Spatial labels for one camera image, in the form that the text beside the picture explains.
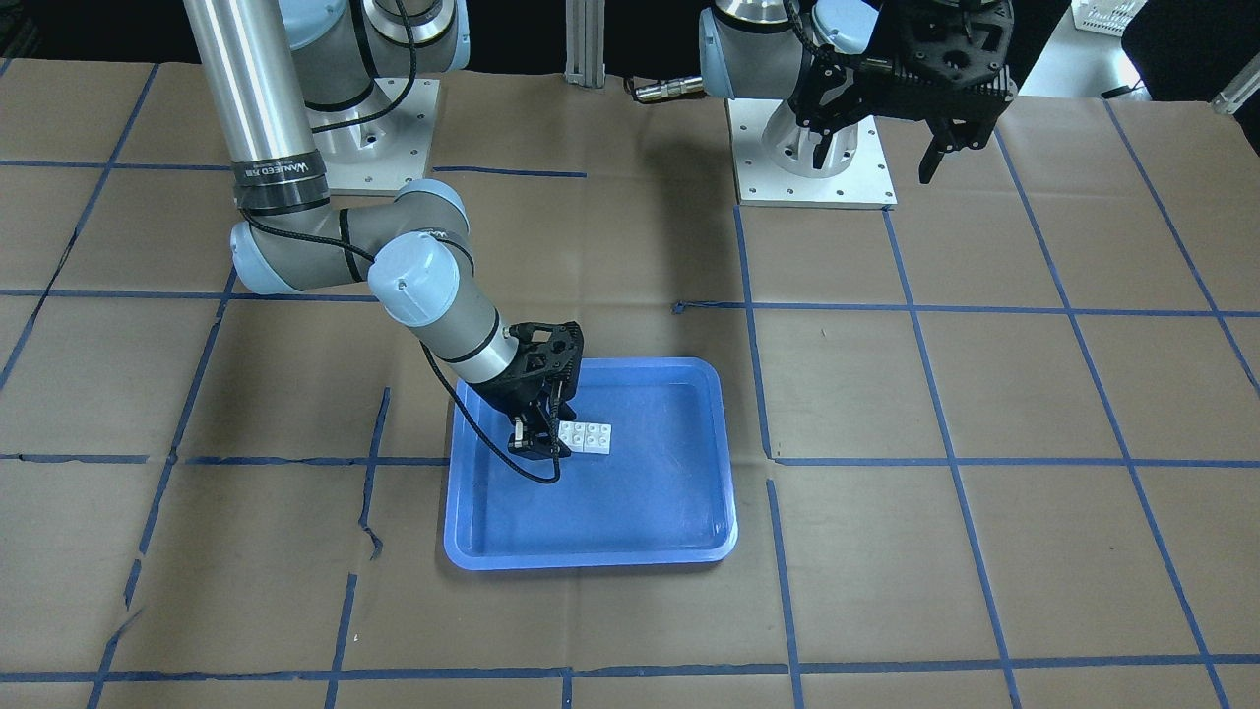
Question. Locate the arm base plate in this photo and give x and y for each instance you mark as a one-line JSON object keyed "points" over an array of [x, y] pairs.
{"points": [[781, 164], [382, 156]]}

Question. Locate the white block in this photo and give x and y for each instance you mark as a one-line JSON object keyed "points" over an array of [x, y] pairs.
{"points": [[573, 435], [596, 438]]}

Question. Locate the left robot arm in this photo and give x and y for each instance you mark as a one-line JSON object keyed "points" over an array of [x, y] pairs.
{"points": [[748, 50]]}

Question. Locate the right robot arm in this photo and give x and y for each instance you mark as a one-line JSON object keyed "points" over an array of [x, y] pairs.
{"points": [[297, 81]]}

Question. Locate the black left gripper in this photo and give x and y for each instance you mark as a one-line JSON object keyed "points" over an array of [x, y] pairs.
{"points": [[825, 87]]}

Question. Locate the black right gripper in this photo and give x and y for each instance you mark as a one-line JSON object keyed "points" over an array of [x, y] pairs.
{"points": [[509, 396]]}

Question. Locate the blue plastic tray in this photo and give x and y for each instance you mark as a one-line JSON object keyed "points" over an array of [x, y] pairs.
{"points": [[664, 494]]}

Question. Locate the brown paper table cover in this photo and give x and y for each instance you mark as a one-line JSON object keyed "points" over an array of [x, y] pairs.
{"points": [[996, 446]]}

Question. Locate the aluminium frame post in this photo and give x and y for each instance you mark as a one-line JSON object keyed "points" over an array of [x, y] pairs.
{"points": [[584, 24]]}

